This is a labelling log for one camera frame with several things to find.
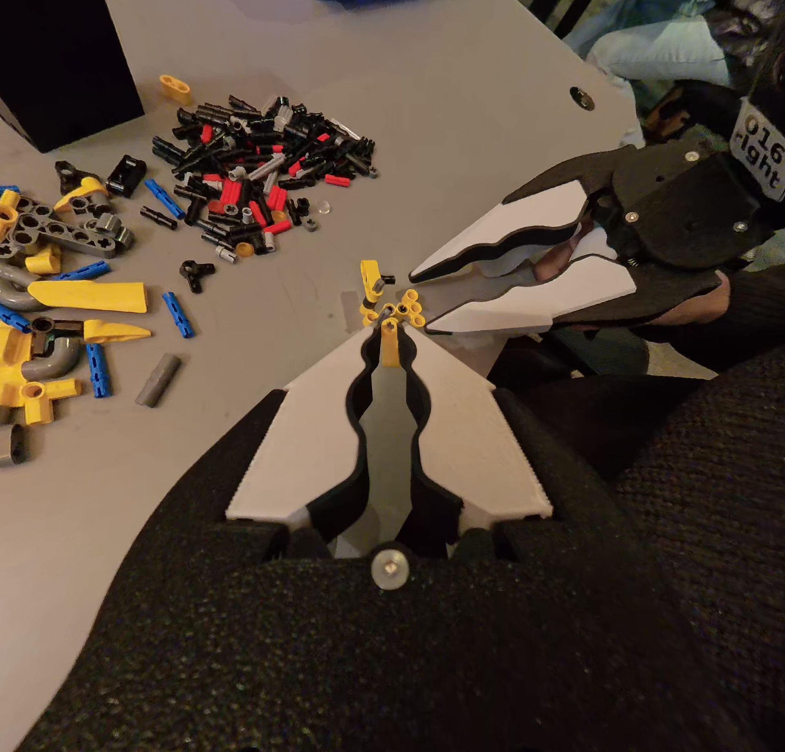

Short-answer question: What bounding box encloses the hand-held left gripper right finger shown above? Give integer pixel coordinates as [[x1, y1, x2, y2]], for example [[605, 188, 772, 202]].
[[399, 326, 554, 546]]

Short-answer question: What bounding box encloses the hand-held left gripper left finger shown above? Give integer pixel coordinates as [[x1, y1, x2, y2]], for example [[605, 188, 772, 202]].
[[224, 325, 378, 543]]

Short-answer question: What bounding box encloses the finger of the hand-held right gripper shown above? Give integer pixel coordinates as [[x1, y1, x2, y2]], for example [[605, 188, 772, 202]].
[[408, 179, 591, 283], [423, 254, 637, 336]]

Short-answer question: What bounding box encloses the person's right forearm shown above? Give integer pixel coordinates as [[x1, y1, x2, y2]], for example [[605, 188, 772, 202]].
[[638, 262, 785, 391]]

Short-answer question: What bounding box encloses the person's right hand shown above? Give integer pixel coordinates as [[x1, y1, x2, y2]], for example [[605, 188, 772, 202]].
[[532, 228, 732, 330]]

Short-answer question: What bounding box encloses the dark grey tube connector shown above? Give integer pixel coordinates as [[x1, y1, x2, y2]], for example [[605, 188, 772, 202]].
[[135, 354, 183, 408]]

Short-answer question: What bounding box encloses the blue connector pin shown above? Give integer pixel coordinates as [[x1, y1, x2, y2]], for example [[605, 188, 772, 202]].
[[162, 291, 196, 340], [144, 177, 186, 221]]

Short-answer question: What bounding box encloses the black T-shaped connector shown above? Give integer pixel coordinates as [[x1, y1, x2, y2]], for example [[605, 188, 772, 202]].
[[179, 260, 217, 294]]

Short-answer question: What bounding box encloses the pile of yellow grey building pieces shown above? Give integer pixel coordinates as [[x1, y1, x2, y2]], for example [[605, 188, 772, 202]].
[[0, 160, 153, 466]]

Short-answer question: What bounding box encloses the pile of black red pins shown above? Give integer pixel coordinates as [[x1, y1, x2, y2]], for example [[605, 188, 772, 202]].
[[150, 94, 378, 265]]

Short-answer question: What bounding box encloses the black block connector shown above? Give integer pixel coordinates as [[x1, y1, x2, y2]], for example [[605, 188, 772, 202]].
[[106, 154, 148, 199]]

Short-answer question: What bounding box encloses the black perforated box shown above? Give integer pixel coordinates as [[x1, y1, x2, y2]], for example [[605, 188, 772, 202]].
[[0, 0, 146, 154]]

